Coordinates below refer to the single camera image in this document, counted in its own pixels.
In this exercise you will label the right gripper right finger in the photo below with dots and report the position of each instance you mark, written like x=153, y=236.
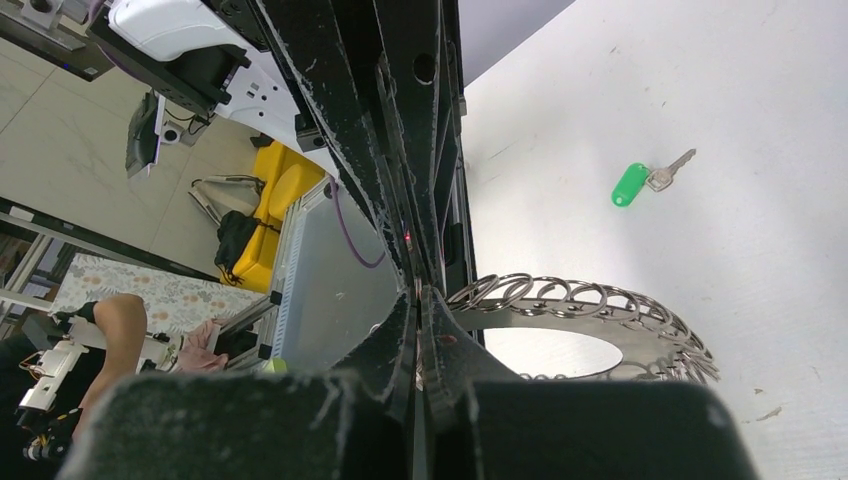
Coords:
x=580, y=428

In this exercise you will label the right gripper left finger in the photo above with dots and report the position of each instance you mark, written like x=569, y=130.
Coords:
x=300, y=425

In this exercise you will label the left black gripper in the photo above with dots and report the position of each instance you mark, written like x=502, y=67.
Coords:
x=383, y=83

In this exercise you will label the metal disc with key rings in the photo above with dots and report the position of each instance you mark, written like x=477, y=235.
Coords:
x=656, y=345

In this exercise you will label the silver key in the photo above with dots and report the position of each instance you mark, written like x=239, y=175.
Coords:
x=660, y=179

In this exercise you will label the green plastic key tag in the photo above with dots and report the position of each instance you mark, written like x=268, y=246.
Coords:
x=630, y=184

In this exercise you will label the person forearm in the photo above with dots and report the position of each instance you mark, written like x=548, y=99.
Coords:
x=122, y=320

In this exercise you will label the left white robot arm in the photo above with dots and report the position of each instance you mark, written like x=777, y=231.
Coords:
x=211, y=57

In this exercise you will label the yellow chair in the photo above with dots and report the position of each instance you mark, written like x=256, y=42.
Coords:
x=287, y=176

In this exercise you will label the pink cloth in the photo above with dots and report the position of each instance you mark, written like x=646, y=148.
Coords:
x=197, y=351

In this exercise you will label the black bag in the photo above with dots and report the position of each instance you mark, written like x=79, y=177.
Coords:
x=234, y=233

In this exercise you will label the floral patterned mat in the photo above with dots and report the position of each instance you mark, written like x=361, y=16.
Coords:
x=174, y=303

